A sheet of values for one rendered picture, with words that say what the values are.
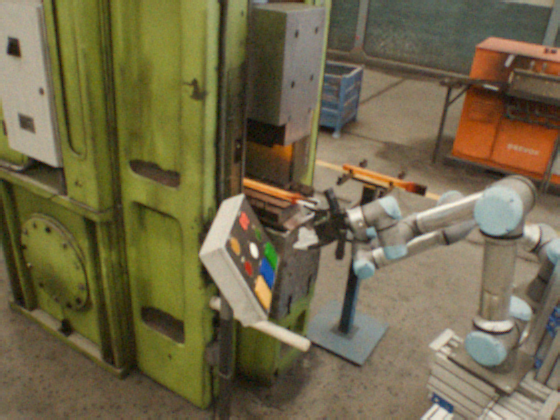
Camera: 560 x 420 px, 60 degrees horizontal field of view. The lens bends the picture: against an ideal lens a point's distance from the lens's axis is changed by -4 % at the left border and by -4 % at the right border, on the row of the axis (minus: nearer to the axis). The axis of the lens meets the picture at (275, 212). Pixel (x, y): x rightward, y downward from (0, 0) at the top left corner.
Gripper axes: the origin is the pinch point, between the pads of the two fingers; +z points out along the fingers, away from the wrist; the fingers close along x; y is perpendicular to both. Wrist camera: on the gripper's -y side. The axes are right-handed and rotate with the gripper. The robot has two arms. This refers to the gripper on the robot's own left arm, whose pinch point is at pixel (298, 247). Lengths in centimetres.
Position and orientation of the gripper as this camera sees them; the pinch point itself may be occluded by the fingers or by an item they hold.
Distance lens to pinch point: 168.0
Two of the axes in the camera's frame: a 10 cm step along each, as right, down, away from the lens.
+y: -4.4, -8.1, -3.8
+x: -1.2, 4.7, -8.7
